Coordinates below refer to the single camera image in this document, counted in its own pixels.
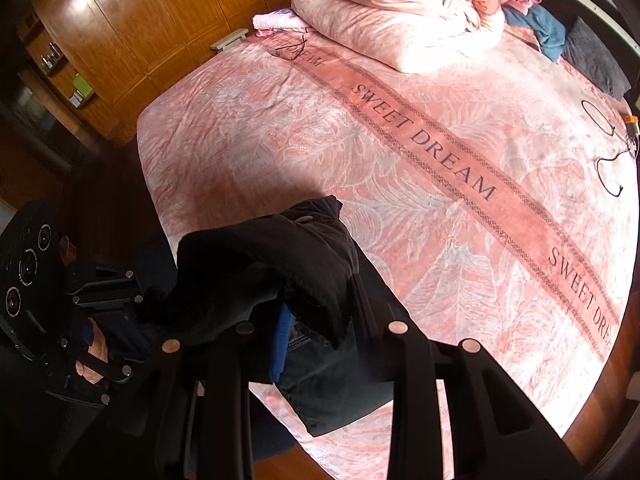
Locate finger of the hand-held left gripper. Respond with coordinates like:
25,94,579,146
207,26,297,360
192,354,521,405
65,264,151,313
75,310,157,385

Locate bed with pink sheet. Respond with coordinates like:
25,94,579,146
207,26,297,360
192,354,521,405
136,25,640,466

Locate blue garment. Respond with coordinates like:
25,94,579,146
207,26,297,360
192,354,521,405
502,4,568,63

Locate eyeglasses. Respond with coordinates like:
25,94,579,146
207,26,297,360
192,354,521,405
272,35,308,61

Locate black cable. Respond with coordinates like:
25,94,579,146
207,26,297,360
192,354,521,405
581,100,638,198

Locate person's left hand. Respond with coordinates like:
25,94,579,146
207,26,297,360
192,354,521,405
75,332,111,386

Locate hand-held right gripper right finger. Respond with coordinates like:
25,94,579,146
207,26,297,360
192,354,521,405
345,240,586,480

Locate black quilted pants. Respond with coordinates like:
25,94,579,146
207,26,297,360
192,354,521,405
135,197,401,438

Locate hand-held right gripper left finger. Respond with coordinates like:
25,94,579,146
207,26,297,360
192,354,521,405
145,305,296,480

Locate small white stool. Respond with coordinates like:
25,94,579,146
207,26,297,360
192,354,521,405
210,29,248,52

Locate grey pillow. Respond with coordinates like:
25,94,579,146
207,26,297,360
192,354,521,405
562,16,632,101

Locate wooden wardrobe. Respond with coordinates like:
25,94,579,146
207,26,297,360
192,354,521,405
15,0,318,148

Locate white pink folded cloth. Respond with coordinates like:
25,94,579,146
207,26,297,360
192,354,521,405
251,10,311,32

